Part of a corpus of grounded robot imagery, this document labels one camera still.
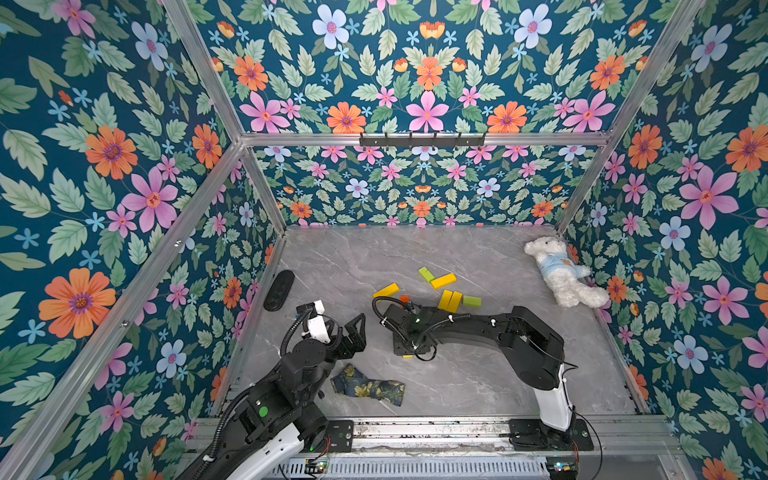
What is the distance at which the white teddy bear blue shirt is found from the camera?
36.0 inches

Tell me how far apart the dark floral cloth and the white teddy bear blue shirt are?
0.56m

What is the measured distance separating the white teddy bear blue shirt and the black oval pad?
2.85 ft

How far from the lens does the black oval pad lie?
97 centimetres

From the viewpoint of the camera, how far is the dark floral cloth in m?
0.80

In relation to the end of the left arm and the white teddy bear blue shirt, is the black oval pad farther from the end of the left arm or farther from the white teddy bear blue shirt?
the white teddy bear blue shirt

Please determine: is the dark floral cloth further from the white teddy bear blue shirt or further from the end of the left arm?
the white teddy bear blue shirt

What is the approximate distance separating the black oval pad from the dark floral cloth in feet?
1.05

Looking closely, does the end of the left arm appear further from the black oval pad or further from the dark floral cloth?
the black oval pad

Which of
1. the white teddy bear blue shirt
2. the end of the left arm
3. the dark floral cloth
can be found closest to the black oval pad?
the dark floral cloth
